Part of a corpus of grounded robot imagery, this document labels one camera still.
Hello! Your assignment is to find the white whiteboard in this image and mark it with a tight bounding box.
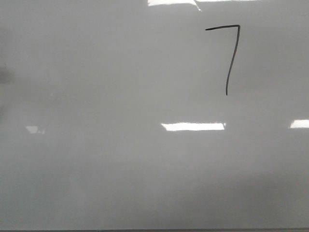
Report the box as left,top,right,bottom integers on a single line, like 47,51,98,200
0,0,309,230

